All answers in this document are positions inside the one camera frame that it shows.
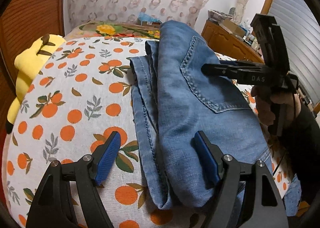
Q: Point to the person's right hand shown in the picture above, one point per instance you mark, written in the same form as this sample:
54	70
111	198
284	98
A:
266	102

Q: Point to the cardboard box blue bag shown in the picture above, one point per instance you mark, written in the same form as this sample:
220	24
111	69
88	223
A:
147	20

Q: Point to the blue denim pants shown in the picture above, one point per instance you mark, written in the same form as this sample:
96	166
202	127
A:
172	100

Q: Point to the wooden sideboard cabinet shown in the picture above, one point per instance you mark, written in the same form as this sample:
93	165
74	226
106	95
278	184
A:
221	41

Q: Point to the orange print bed quilt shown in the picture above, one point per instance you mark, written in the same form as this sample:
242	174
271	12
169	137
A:
81	95

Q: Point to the yellow pikachu plush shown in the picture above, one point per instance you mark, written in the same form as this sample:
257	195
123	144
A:
28	63

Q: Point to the grey window blind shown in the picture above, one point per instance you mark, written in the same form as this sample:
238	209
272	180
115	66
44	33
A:
300	30

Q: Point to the floral beige blanket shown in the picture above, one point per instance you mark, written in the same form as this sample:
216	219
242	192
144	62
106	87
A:
109	30

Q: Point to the wooden louvered wardrobe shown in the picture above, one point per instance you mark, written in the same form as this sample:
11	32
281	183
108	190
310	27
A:
22	22

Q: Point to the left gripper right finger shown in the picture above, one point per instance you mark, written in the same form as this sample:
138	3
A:
262	205

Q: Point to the cardboard box on cabinet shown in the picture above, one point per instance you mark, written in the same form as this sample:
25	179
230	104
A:
233	28

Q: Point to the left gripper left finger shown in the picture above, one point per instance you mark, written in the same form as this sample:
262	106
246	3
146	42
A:
52	203

